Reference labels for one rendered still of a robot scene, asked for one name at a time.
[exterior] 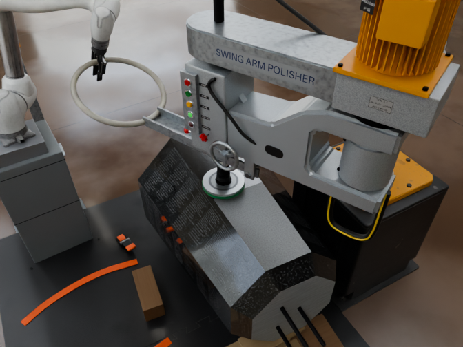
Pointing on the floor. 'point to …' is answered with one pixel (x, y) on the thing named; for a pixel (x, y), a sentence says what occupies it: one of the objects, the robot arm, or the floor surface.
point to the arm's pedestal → (44, 201)
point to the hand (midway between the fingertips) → (97, 73)
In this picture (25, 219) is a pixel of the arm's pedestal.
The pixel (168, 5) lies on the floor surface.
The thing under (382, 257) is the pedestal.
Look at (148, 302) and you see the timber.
